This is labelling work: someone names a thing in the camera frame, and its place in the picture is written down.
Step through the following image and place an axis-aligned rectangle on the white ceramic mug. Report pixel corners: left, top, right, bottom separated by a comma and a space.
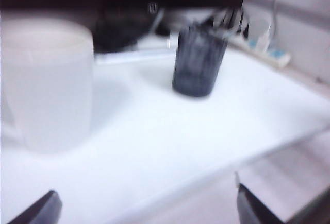
0, 18, 95, 154

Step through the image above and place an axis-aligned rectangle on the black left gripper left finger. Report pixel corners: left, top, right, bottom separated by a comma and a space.
7, 189, 62, 224

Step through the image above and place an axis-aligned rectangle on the grey partition frame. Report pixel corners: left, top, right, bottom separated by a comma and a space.
247, 0, 330, 80

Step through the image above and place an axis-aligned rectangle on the silver monitor stand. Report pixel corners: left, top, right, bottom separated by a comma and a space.
95, 9, 181, 65

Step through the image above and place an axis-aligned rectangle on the black power cables bundle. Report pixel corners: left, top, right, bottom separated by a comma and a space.
203, 6, 250, 40

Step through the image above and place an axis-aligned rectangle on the black glass cup with handle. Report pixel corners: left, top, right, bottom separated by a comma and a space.
172, 22, 229, 98

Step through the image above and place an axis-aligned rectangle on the white power strip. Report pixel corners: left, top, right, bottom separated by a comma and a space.
229, 37, 292, 68

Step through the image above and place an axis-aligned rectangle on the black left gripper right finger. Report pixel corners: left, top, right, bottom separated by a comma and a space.
236, 182, 284, 224

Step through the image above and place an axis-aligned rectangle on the black power adapter brick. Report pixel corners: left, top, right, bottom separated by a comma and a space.
95, 10, 155, 53

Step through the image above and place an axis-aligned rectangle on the white raised board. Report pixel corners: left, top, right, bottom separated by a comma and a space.
0, 35, 330, 224

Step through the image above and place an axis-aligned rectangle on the long white cable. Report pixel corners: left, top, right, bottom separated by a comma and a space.
269, 0, 282, 32

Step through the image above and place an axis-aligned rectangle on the white charger plug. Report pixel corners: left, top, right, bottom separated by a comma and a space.
256, 24, 272, 51

